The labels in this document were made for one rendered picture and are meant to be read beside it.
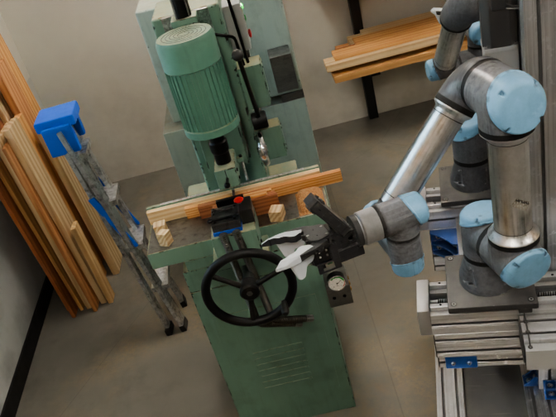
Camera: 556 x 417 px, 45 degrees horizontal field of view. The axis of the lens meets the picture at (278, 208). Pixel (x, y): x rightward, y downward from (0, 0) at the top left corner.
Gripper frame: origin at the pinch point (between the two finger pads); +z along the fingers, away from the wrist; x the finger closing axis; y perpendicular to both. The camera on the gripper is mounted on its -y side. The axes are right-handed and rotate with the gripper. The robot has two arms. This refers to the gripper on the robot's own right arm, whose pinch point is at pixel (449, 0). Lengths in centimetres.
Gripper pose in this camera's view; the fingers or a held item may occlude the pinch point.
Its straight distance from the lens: 266.2
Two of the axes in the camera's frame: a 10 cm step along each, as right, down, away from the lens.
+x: 9.3, -3.5, -1.2
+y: 3.6, 7.8, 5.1
